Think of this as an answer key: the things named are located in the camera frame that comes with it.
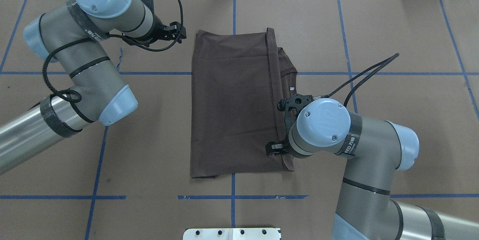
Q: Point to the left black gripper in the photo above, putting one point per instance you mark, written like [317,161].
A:
[159,31]

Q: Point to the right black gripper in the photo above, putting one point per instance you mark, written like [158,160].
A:
[275,147]

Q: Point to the dark brown t-shirt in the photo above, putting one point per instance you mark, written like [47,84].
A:
[237,81]

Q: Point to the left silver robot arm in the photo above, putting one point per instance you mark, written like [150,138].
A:
[85,86]

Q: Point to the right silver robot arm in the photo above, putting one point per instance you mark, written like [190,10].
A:
[374,150]

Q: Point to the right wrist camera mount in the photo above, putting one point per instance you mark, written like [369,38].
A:
[292,106]

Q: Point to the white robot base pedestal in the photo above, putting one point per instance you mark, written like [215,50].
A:
[232,234]

